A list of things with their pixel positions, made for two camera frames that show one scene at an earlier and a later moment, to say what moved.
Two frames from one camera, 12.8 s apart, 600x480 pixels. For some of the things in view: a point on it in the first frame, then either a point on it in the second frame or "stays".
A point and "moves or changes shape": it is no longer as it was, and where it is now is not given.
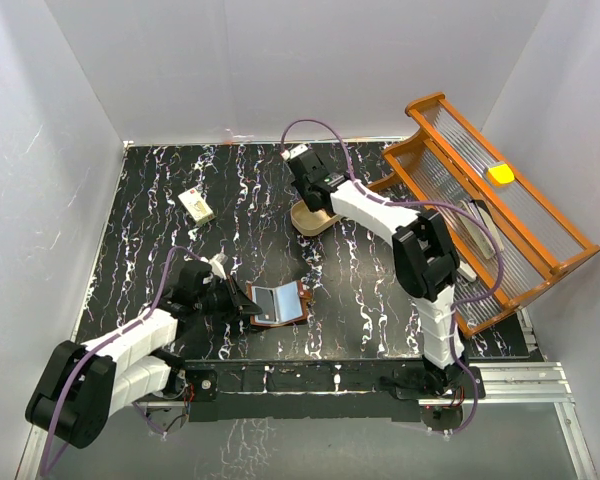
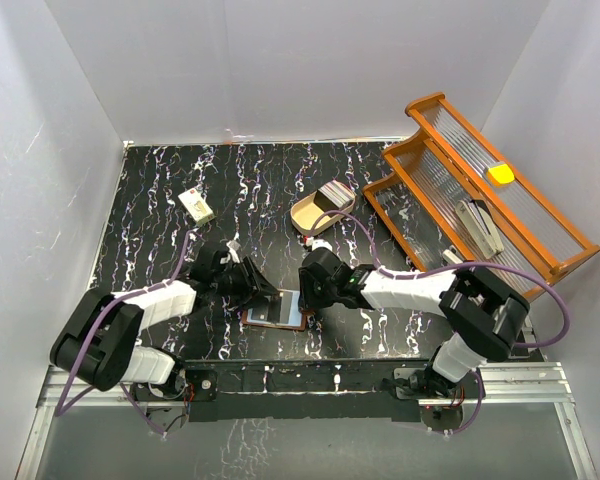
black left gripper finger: (236, 295) to (259, 282)
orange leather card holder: (280, 305) moves or changes shape
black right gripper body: (304, 191) to (317, 295)
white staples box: (197, 206) stays
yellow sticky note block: (502, 173) stays
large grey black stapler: (483, 238) stays
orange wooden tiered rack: (506, 244) stays
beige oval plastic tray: (308, 223) stays
